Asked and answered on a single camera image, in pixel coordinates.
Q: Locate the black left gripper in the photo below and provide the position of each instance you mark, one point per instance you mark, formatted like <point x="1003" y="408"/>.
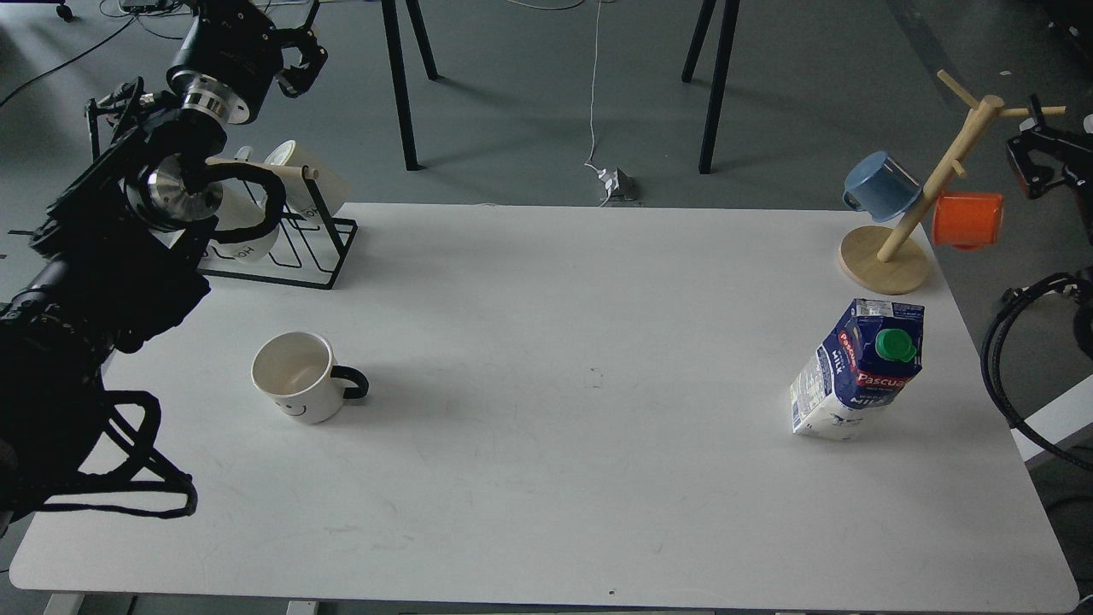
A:
<point x="234" y="50"/>

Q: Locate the white smiley mug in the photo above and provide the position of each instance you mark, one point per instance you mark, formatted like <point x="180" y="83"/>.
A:
<point x="301" y="375"/>

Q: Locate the blue white milk carton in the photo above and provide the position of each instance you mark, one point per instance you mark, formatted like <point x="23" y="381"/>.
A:
<point x="867" y="359"/>

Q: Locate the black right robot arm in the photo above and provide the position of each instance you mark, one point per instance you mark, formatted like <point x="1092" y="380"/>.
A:
<point x="1043" y="158"/>

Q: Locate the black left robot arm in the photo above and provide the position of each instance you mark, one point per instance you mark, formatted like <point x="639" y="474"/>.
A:
<point x="122" y="245"/>

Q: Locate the white mug on rack rear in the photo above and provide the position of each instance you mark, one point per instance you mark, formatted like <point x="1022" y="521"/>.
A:
<point x="332" y="189"/>

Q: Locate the white mug on rack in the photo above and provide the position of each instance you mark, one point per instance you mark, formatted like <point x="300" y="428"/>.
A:
<point x="238" y="211"/>
<point x="332" y="189"/>

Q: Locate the white mug on rack front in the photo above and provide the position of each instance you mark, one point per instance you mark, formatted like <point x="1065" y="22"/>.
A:
<point x="238" y="211"/>

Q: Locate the black table legs right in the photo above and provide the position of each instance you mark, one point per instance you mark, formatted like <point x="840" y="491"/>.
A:
<point x="724" y="50"/>

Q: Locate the blue mug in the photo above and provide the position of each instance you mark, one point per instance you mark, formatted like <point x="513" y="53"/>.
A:
<point x="881" y="187"/>

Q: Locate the wooden mug tree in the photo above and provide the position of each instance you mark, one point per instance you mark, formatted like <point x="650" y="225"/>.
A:
<point x="884" y="259"/>

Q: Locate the orange mug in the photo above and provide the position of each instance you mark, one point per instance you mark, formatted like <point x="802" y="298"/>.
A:
<point x="967" y="220"/>

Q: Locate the black wire mug rack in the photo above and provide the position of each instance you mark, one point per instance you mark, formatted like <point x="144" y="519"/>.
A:
<point x="310" y="253"/>

